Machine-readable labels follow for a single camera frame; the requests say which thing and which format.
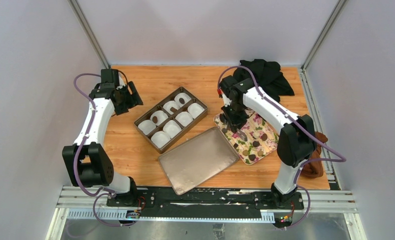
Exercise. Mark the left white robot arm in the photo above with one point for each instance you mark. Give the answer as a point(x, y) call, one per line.
point(88, 165)

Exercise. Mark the white paper cup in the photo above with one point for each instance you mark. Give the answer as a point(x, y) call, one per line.
point(184, 96)
point(172, 128)
point(161, 116)
point(170, 104)
point(184, 118)
point(147, 126)
point(160, 139)
point(195, 109)

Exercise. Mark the white chocolate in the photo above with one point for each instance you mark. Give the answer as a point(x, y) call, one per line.
point(255, 135)

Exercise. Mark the black cloth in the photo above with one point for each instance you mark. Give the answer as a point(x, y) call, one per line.
point(269, 77)

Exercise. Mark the brown compartment chocolate box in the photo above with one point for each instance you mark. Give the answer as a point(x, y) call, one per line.
point(159, 106)

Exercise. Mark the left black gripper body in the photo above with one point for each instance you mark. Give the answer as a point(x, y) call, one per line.
point(125, 99)

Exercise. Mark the floral rectangular tray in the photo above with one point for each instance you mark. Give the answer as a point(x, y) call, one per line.
point(252, 150)

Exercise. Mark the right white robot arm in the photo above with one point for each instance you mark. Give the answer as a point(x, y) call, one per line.
point(296, 141)

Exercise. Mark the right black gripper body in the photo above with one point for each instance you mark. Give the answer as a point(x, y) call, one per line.
point(236, 113)

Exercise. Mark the metallic box lid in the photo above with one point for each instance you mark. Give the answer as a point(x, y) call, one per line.
point(197, 160)

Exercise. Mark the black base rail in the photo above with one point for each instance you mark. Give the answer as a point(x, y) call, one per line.
point(210, 203)

